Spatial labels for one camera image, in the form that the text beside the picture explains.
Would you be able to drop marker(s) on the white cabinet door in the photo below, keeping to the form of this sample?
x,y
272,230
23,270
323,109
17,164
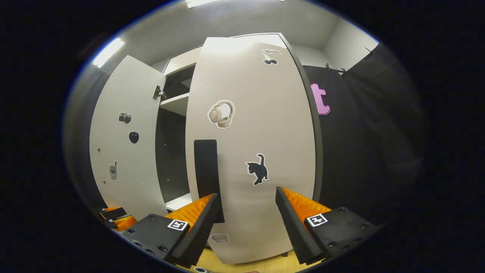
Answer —
x,y
265,125
140,178

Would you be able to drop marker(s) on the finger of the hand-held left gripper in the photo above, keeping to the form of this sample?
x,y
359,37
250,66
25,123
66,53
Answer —
x,y
125,222

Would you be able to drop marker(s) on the ceiling light panel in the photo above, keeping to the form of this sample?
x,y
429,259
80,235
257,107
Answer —
x,y
201,3
108,52

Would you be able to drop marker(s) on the white and grey cabinet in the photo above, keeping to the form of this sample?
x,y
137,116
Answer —
x,y
172,151

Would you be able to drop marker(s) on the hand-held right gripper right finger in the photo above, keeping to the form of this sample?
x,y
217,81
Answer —
x,y
293,227

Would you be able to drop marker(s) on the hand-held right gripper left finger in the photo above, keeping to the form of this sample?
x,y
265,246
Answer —
x,y
201,227

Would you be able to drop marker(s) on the white cabinet drawer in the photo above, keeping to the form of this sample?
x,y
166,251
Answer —
x,y
182,60

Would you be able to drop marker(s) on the black backdrop cloth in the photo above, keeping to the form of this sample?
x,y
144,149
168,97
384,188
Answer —
x,y
360,144

